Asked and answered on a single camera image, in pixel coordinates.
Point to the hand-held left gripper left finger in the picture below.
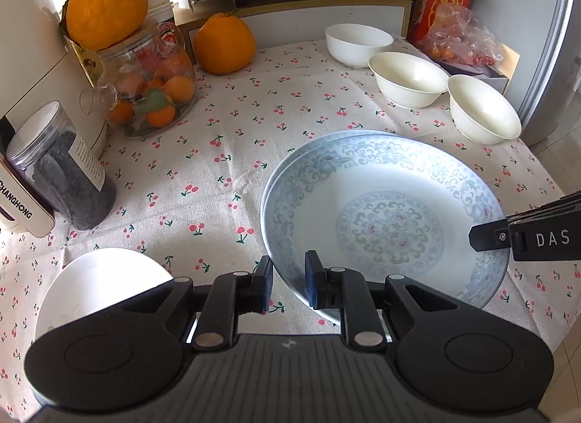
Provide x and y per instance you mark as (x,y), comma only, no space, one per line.
(268,284)

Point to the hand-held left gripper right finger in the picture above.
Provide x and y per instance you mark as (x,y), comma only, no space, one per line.
(311,280)

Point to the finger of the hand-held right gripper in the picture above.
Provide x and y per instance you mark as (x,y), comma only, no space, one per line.
(490,234)

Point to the blue patterned porcelain plate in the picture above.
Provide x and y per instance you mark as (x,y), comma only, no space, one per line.
(390,177)
(313,140)

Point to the cream white ceramic bowl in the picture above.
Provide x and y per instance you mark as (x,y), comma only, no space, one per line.
(406,75)

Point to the cherry print tablecloth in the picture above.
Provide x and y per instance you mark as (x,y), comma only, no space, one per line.
(236,146)

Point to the dark cardboard box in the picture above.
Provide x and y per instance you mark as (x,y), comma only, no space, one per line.
(499,75)

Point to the plain white plate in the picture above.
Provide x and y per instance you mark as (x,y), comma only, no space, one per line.
(100,277)

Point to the silver refrigerator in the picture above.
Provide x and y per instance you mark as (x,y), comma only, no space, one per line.
(544,55)

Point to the plastic bag of small oranges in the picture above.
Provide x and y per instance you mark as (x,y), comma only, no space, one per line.
(463,39)

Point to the clear plastic jar dark contents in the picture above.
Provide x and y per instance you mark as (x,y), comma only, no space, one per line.
(68,177)

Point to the glass jar of small oranges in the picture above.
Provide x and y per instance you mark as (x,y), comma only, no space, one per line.
(156,82)

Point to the large orange with stem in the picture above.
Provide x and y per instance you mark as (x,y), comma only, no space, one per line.
(224,43)

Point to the wooden framed stand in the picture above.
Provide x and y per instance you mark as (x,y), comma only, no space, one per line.
(317,18)

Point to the printed paper package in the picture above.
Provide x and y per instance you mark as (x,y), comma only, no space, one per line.
(86,62)

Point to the large orange with leaves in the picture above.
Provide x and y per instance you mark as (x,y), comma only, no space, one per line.
(106,7)

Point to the white kitchen appliance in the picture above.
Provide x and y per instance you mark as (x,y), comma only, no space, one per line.
(31,55)

